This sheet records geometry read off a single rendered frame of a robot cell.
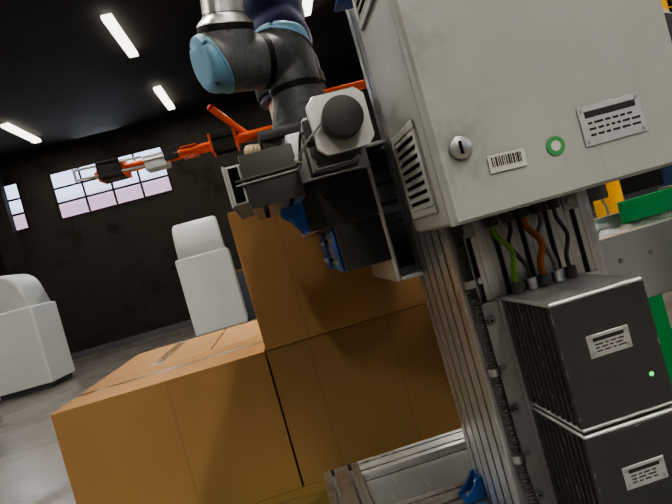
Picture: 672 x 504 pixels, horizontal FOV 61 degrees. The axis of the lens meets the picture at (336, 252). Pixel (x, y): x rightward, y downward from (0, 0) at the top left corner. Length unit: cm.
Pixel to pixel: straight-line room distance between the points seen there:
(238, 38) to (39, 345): 701
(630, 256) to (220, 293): 659
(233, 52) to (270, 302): 71
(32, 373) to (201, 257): 249
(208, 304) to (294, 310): 629
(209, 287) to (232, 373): 624
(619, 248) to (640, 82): 94
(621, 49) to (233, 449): 135
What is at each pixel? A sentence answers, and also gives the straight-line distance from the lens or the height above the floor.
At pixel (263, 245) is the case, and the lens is 160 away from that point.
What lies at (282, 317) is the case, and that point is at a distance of 161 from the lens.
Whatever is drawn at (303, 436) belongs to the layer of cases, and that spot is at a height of 28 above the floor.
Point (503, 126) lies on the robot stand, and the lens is 74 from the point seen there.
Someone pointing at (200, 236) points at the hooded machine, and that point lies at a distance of 796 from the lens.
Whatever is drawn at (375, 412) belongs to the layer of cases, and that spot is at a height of 28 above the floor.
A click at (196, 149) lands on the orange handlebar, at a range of 183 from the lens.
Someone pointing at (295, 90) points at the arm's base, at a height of 111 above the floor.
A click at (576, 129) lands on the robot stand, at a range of 78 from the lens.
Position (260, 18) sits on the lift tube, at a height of 149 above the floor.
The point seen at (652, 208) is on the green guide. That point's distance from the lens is 248.
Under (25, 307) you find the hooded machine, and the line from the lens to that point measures 802.
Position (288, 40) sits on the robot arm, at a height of 122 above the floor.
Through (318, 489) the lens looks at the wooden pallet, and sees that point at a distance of 174.
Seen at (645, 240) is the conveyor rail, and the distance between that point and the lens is 177.
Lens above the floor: 78
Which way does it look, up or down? 1 degrees down
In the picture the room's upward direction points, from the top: 16 degrees counter-clockwise
